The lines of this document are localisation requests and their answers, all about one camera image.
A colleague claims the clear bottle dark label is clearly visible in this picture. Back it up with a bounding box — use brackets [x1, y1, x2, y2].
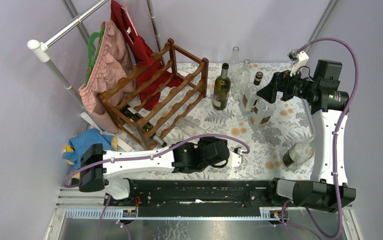
[282, 135, 316, 171]

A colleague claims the brown wooden wine rack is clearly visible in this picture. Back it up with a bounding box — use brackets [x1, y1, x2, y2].
[98, 38, 210, 151]

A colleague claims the clear bottle black cap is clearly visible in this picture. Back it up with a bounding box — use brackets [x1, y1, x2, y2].
[239, 71, 264, 117]
[248, 98, 276, 132]

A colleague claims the clear bottle black cap rear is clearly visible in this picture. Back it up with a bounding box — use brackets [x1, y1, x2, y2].
[239, 71, 264, 117]

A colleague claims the clear bottle black cap front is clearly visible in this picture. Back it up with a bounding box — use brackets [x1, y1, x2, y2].
[248, 98, 276, 132]

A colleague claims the green wine bottle silver neck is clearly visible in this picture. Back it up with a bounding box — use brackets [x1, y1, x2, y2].
[212, 63, 231, 111]

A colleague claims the silver clothes rail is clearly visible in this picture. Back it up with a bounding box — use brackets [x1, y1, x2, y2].
[27, 0, 110, 109]

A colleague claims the clear round bottle back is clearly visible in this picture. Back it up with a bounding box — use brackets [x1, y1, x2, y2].
[231, 59, 251, 101]

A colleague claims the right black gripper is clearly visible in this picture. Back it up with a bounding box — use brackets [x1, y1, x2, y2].
[256, 65, 318, 104]

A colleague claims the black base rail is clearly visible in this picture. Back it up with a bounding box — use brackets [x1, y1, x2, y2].
[104, 179, 286, 211]

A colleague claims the green clothes hanger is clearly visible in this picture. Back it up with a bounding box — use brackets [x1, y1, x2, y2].
[83, 26, 105, 88]

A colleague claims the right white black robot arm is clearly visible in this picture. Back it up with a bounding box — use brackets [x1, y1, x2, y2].
[257, 59, 356, 213]

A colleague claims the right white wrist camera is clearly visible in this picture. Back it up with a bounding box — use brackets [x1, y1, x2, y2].
[287, 49, 309, 77]

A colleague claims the pink hanging garment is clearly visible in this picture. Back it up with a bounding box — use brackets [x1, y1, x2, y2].
[79, 19, 134, 134]

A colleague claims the white slotted cable duct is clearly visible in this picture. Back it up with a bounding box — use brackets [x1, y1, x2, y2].
[65, 206, 281, 221]

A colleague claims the blue cloth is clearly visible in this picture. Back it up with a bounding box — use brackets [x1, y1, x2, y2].
[67, 128, 114, 172]

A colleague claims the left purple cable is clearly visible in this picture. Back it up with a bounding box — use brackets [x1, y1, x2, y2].
[62, 133, 251, 189]

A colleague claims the green wine bottle brown label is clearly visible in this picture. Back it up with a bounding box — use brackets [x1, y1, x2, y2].
[120, 105, 168, 148]

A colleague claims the clear tall bottle back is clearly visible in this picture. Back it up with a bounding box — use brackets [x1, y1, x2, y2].
[228, 46, 240, 83]

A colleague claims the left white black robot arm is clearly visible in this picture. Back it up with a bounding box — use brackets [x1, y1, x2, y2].
[79, 137, 231, 206]

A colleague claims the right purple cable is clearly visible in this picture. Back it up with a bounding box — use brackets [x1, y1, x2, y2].
[280, 37, 359, 240]

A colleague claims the red hanging garment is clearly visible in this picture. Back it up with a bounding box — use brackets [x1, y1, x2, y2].
[110, 0, 171, 111]

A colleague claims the yellow cloth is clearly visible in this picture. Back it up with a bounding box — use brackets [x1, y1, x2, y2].
[62, 135, 118, 166]

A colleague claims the purple cable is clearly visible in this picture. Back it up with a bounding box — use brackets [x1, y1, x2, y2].
[62, 133, 251, 189]
[280, 37, 359, 240]

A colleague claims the clear square glass bottle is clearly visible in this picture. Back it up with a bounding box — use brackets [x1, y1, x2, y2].
[175, 117, 207, 137]

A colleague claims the floral tablecloth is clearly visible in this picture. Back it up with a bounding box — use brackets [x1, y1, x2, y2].
[123, 63, 314, 180]

